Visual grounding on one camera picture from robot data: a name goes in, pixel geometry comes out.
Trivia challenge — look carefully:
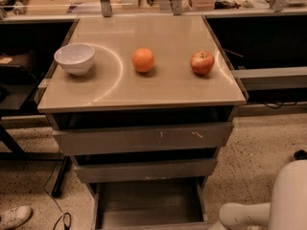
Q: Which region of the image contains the grey bottom drawer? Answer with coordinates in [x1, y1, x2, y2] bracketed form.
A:
[91, 178, 210, 230]

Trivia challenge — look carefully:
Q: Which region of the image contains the grey drawer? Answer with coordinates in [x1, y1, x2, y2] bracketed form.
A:
[53, 122, 233, 155]
[91, 178, 210, 230]
[74, 158, 217, 183]

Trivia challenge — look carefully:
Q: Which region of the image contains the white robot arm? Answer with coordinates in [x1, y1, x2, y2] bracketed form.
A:
[208, 160, 307, 230]

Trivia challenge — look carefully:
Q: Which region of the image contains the grey drawer cabinet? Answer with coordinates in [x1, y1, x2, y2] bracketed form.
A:
[38, 16, 247, 230]

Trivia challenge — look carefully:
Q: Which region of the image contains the grey top drawer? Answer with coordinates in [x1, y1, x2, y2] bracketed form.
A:
[53, 122, 233, 155]

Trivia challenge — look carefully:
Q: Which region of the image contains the grey middle drawer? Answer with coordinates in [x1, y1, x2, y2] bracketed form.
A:
[74, 158, 217, 183]

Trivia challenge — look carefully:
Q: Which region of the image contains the orange fruit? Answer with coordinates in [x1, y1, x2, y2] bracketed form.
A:
[131, 48, 154, 73]

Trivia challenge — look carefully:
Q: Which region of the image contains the red apple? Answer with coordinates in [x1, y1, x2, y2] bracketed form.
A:
[190, 51, 215, 76]

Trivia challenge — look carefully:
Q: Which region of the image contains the white ceramic bowl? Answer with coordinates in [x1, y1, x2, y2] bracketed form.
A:
[54, 43, 95, 76]

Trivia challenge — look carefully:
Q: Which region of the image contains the grey metal shelf beam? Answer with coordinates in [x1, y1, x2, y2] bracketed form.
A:
[232, 66, 307, 91]

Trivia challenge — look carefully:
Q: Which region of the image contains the black table leg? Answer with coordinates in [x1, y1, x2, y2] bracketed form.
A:
[51, 156, 71, 198]

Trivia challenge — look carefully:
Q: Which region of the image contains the black chair caster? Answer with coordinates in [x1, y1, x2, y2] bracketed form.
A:
[294, 149, 307, 160]

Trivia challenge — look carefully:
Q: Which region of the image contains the white sneaker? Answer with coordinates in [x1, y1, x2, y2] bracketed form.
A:
[0, 206, 33, 230]

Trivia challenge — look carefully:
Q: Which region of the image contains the black floor cable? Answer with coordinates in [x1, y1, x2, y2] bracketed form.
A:
[43, 147, 72, 230]

